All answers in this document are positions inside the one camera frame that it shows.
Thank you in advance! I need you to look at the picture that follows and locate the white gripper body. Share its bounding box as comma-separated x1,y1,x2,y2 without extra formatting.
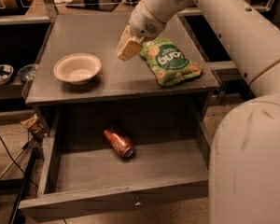
129,1,165,38

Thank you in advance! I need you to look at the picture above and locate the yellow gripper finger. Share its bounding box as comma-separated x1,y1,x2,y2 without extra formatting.
117,37,143,61
117,25,131,55

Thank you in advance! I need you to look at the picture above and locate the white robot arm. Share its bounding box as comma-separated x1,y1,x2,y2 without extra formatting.
118,0,280,224

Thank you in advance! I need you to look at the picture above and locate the open grey top drawer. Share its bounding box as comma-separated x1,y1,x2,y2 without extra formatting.
18,106,223,224

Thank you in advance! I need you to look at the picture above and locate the metal drawer knob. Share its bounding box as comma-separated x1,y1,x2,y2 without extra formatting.
134,196,142,207

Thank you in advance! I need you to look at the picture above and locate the green chip bag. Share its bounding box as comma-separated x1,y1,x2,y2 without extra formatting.
140,37,203,87

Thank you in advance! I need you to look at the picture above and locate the black monitor stand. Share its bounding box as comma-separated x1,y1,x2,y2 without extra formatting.
66,0,117,12

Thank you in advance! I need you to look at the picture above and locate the grey cabinet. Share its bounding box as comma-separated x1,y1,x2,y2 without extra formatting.
26,12,218,132

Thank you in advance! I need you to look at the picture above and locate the white paper bowl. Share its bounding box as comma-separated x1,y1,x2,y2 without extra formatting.
53,53,102,85

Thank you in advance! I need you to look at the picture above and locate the grey side shelf block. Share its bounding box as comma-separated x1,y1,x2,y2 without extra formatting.
207,61,243,81

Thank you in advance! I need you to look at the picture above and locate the dark small bowl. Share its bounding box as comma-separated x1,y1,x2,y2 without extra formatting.
17,64,38,83

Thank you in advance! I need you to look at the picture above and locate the brown snack bag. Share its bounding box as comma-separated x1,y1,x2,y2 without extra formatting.
21,115,45,141

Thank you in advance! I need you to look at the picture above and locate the black metal stand leg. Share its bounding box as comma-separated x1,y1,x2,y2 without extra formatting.
8,147,40,224

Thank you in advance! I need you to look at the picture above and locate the black floor cable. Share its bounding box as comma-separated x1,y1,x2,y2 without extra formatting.
0,124,40,189

